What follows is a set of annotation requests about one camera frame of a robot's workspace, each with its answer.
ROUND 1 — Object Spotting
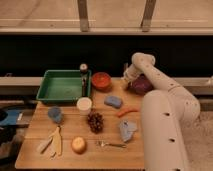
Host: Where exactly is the blue plastic cup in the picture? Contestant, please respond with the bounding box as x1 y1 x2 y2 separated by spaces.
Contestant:
48 106 62 123

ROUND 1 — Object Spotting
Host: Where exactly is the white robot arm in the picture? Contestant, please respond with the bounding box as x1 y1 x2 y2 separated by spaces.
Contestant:
121 52 201 171

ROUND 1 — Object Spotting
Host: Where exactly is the green plastic tray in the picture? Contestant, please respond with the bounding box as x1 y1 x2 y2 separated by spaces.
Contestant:
36 70 91 104

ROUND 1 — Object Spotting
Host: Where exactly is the purple bowl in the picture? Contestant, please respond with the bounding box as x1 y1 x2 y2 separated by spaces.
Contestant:
131 75 153 95

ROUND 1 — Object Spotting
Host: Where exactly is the blue sponge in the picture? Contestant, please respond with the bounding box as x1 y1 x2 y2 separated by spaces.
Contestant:
104 96 123 108

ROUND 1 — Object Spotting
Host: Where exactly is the red bowl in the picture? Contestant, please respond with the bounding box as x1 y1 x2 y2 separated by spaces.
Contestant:
91 72 111 90

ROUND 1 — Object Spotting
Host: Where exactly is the orange carrot toy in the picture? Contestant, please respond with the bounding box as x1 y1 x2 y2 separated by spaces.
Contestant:
116 107 138 118

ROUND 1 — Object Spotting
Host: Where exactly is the white plastic cup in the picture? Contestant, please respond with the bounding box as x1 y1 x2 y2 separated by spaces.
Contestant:
76 97 92 115

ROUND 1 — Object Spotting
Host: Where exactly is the grey blue cloth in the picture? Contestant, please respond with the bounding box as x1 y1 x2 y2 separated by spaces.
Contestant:
119 120 137 142

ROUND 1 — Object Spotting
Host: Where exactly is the dark grape bunch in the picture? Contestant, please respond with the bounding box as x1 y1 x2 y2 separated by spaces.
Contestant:
87 113 103 134

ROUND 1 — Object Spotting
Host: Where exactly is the metal fork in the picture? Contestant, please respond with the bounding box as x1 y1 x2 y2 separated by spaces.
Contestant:
96 140 126 148

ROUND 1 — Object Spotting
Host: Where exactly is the yellow apple toy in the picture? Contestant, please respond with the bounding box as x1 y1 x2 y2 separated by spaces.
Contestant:
71 137 87 154

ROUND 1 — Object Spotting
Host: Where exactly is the blue object at left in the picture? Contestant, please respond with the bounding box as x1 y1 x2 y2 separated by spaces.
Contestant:
0 110 22 126

